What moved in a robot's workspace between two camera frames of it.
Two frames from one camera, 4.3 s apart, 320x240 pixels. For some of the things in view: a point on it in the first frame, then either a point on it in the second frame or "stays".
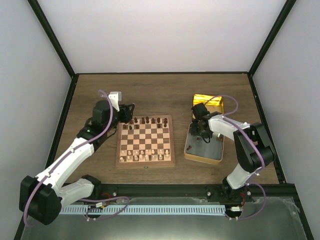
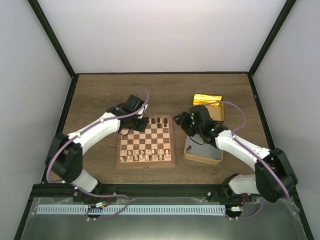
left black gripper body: (126, 117) → (136, 126)
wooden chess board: (145, 141) stays
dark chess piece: (158, 121) stays
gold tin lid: (213, 103) stays
